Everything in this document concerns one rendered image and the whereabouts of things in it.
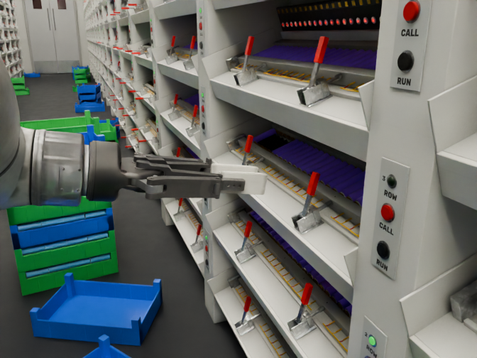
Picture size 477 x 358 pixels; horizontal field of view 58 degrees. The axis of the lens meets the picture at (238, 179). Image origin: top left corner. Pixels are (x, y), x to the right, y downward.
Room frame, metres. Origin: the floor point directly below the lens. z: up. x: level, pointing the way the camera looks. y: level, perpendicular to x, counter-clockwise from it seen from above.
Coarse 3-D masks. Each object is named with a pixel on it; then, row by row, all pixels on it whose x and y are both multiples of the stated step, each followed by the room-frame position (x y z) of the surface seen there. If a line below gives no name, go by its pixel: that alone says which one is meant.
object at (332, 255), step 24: (264, 120) 1.07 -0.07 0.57; (216, 144) 1.02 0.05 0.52; (264, 216) 0.73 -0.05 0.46; (288, 216) 0.66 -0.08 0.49; (336, 216) 0.61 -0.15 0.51; (288, 240) 0.64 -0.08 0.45; (312, 240) 0.57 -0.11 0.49; (336, 240) 0.55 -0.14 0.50; (312, 264) 0.57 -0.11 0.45; (336, 264) 0.50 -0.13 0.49; (336, 288) 0.51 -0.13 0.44
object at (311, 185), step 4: (312, 172) 0.62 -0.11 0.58; (316, 172) 0.62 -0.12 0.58; (312, 176) 0.61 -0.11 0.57; (316, 176) 0.61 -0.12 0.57; (312, 180) 0.61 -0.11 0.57; (316, 180) 0.61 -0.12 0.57; (312, 184) 0.61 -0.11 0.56; (316, 184) 0.61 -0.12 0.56; (308, 188) 0.61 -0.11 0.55; (312, 188) 0.61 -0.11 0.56; (316, 188) 0.61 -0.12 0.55; (308, 192) 0.61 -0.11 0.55; (312, 192) 0.61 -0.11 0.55; (308, 196) 0.61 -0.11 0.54; (308, 200) 0.61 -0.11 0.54; (308, 204) 0.61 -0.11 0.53; (304, 208) 0.61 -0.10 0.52; (308, 208) 0.61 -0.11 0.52; (304, 212) 0.61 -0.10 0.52; (308, 212) 0.61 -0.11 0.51; (304, 216) 0.60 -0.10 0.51
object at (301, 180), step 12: (240, 144) 1.02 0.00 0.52; (252, 144) 0.96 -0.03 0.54; (252, 156) 0.92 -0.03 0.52; (264, 156) 0.87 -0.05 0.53; (276, 156) 0.85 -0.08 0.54; (264, 168) 0.84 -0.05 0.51; (276, 168) 0.82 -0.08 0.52; (288, 168) 0.78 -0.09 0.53; (300, 180) 0.72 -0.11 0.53; (324, 192) 0.65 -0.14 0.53; (336, 192) 0.64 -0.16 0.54; (312, 204) 0.65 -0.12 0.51; (336, 204) 0.61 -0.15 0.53; (348, 204) 0.59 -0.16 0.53; (348, 216) 0.59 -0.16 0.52; (360, 216) 0.56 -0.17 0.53; (348, 228) 0.56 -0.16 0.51
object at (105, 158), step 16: (96, 144) 0.50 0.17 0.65; (112, 144) 0.51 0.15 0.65; (96, 160) 0.48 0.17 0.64; (112, 160) 0.49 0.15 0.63; (128, 160) 0.54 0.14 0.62; (96, 176) 0.47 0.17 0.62; (112, 176) 0.48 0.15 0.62; (128, 176) 0.49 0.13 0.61; (144, 176) 0.49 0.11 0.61; (96, 192) 0.48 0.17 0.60; (112, 192) 0.48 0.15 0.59
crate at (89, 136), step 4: (88, 128) 1.45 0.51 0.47; (92, 128) 1.46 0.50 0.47; (84, 132) 1.46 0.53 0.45; (88, 132) 1.45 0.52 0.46; (92, 132) 1.46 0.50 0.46; (84, 136) 1.46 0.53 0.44; (88, 136) 1.46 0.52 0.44; (92, 136) 1.46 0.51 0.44; (96, 136) 1.41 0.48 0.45; (100, 136) 1.29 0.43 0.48; (104, 136) 1.30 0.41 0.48; (84, 140) 1.46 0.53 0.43; (88, 140) 1.46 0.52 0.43; (92, 140) 1.46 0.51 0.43; (96, 140) 1.42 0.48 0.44; (100, 140) 1.29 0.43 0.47; (104, 140) 1.30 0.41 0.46; (84, 144) 1.46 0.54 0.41; (88, 144) 1.46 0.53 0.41
